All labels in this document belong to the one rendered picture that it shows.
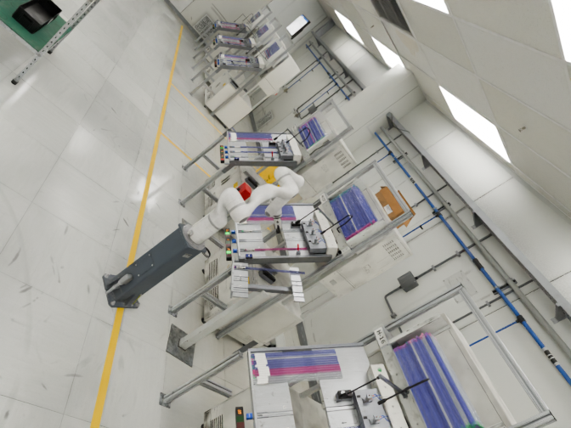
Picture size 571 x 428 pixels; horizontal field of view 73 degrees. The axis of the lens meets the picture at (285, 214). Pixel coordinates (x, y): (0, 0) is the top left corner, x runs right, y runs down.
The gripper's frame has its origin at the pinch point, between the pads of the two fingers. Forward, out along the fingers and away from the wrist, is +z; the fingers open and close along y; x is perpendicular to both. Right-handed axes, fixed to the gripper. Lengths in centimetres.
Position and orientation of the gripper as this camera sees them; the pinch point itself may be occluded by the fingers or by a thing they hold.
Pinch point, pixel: (278, 230)
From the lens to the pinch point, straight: 314.0
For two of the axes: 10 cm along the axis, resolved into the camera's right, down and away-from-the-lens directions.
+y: -1.6, -6.0, 7.8
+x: -9.9, 1.4, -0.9
